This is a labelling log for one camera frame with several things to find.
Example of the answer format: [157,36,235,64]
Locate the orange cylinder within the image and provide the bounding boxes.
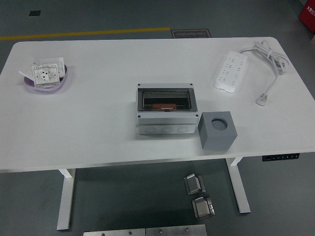
[151,103,177,111]

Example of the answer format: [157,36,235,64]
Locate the grey cube with round hole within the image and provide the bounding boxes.
[197,111,238,150]

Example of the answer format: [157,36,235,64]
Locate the red box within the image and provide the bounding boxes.
[298,0,315,31]

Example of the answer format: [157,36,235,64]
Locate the metal block on floor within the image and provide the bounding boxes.
[184,173,206,196]
[191,196,216,220]

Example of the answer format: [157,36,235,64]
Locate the white power strip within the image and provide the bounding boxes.
[213,51,248,93]

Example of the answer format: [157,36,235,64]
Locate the black floor sign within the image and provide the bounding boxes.
[171,28,212,39]

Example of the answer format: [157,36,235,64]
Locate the white table leg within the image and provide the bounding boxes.
[226,157,251,214]
[57,169,76,231]

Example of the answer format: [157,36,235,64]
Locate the yellow floor tape line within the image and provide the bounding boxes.
[0,27,171,41]

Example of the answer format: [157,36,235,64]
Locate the purple shallow bowl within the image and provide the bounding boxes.
[23,64,68,92]

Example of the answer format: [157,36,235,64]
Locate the grey metal plate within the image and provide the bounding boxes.
[83,228,146,236]
[145,224,207,236]

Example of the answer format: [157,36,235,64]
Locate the black table control panel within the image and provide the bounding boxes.
[262,153,300,162]

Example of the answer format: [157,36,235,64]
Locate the small white flat piece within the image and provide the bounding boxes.
[18,70,34,81]

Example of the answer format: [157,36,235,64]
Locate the grey electrical enclosure box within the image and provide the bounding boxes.
[134,83,199,135]

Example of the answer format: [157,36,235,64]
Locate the white power cord with plug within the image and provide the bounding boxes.
[239,40,289,107]

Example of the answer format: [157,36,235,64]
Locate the plain white switch plate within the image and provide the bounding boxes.
[36,57,66,74]

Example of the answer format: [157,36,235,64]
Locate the white wall socket panel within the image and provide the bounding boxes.
[31,62,61,89]

